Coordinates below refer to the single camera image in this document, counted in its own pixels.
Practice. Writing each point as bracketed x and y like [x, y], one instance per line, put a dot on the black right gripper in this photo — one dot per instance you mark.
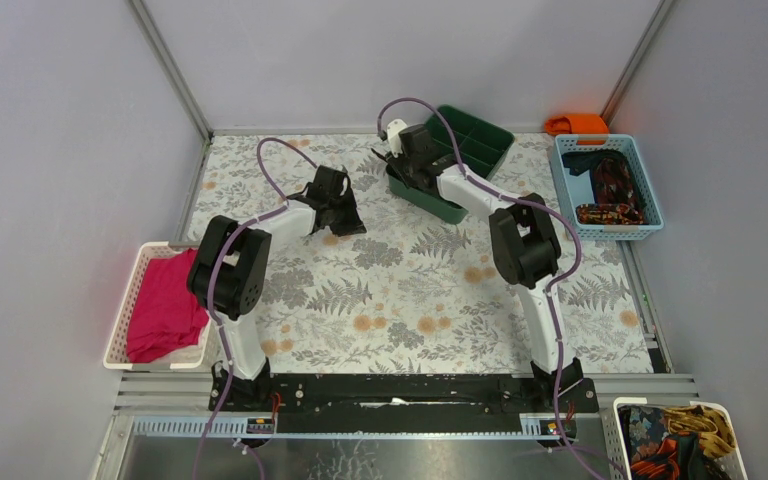
[396, 164]

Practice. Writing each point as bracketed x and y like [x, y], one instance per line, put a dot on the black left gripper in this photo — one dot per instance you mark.
[342, 216]

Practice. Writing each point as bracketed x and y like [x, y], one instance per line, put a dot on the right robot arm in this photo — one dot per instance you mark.
[525, 246]

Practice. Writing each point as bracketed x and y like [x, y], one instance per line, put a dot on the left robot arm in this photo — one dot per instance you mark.
[227, 276]

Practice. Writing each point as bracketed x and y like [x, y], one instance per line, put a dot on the ties in blue basket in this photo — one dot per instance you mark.
[616, 200]

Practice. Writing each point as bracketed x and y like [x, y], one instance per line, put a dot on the colourful ties in white basket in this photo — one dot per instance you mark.
[677, 442]

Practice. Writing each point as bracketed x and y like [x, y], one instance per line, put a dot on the green compartment organizer tray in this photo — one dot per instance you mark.
[483, 147]

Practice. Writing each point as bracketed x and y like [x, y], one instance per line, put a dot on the orange cloth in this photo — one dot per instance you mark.
[576, 123]

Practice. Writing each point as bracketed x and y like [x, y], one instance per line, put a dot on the light blue perforated basket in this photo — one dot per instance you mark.
[573, 191]

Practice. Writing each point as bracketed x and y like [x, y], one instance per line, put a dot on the magenta cloth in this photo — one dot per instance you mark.
[166, 315]

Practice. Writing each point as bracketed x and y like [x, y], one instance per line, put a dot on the white perforated basket left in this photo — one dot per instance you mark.
[194, 358]

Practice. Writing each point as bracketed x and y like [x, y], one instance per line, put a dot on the white basket bottom right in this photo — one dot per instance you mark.
[619, 467]

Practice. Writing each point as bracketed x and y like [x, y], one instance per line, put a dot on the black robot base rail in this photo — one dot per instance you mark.
[399, 404]

